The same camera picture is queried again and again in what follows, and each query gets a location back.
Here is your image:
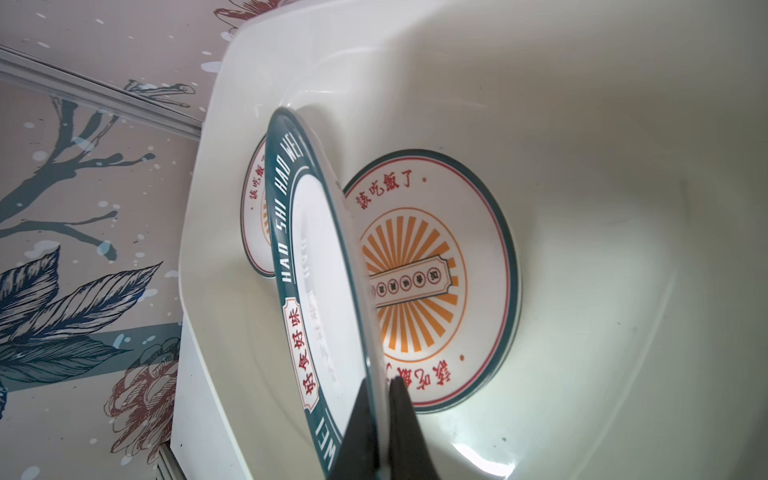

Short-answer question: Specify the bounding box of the aluminium frame rail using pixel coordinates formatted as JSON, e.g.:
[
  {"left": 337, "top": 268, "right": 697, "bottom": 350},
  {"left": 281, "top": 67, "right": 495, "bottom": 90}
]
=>
[{"left": 1, "top": 46, "right": 202, "bottom": 140}]

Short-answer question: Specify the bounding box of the white plastic bin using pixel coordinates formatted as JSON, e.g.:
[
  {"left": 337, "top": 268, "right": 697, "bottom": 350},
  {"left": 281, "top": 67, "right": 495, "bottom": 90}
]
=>
[{"left": 172, "top": 1, "right": 767, "bottom": 479}]

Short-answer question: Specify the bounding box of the orange sunburst plate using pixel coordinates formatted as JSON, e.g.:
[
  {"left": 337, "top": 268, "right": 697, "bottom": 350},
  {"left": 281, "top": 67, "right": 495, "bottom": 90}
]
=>
[
  {"left": 240, "top": 137, "right": 275, "bottom": 278},
  {"left": 344, "top": 149, "right": 522, "bottom": 413}
]

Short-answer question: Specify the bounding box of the green rim plate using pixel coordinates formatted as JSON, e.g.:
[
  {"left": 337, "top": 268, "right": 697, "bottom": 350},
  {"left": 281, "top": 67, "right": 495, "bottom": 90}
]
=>
[{"left": 265, "top": 107, "right": 389, "bottom": 479}]

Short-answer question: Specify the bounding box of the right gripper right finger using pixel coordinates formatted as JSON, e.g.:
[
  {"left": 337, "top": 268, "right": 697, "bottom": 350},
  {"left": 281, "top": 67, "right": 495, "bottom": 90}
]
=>
[{"left": 389, "top": 376, "right": 440, "bottom": 480}]

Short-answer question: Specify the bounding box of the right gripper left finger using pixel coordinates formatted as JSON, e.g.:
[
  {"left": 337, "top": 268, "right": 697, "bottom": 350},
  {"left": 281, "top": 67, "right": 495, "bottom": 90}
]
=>
[{"left": 328, "top": 379, "right": 380, "bottom": 480}]

